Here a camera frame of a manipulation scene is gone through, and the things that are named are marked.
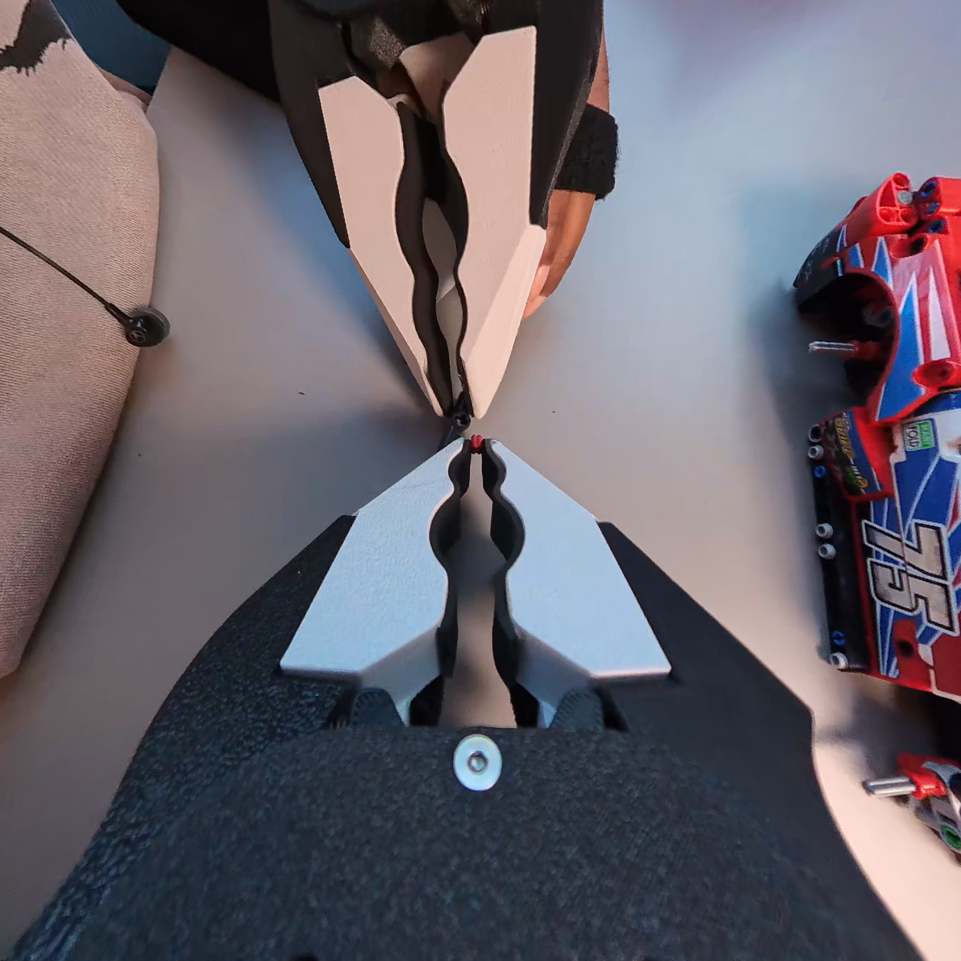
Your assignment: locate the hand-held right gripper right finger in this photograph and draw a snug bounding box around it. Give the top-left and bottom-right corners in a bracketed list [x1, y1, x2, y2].
[480, 439, 671, 728]

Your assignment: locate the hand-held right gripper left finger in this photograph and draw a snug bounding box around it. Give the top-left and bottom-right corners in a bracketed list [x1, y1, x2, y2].
[280, 437, 462, 725]

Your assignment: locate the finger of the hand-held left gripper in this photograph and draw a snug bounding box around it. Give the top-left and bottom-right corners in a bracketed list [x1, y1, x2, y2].
[317, 73, 460, 419]
[439, 25, 547, 420]

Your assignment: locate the black lego rod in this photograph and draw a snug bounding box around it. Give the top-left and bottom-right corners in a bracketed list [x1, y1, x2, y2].
[443, 390, 474, 451]

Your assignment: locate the red white blue lego car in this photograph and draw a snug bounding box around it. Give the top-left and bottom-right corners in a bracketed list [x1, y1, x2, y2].
[792, 173, 961, 704]

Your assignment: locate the small lego axle assembly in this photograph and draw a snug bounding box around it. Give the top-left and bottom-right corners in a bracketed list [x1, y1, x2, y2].
[863, 753, 961, 858]

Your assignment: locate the person's left hand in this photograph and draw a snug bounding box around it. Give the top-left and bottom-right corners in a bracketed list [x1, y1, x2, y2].
[520, 188, 596, 321]

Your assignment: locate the blue fabric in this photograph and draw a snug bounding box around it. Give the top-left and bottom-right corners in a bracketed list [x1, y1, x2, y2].
[53, 0, 174, 95]

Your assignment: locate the beige printed hoodie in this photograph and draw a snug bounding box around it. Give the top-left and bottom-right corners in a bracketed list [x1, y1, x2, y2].
[0, 0, 162, 678]

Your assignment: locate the black drawstring cord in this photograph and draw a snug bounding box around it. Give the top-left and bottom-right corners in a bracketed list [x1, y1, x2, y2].
[0, 225, 172, 348]

